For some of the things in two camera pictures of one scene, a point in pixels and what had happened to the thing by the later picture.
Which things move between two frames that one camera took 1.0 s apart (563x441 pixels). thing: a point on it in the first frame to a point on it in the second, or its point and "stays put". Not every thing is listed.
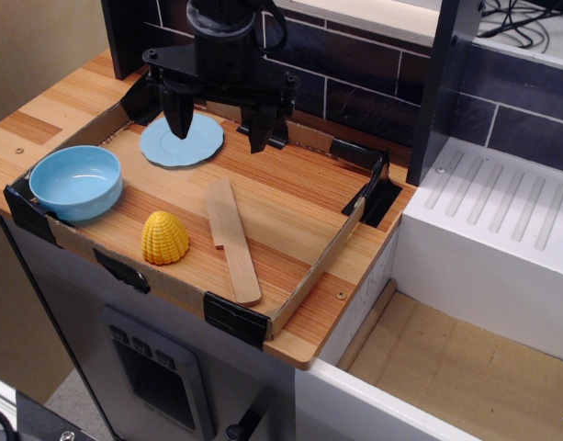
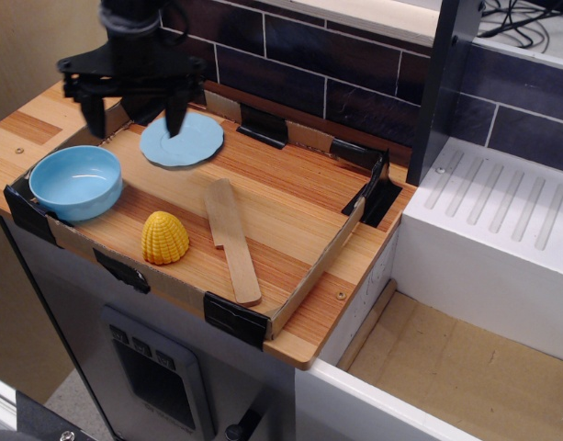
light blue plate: [162, 146] stays put
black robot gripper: [226, 70] to [132, 65]
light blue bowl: [76, 182] stays put
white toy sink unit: [465, 327] stays put
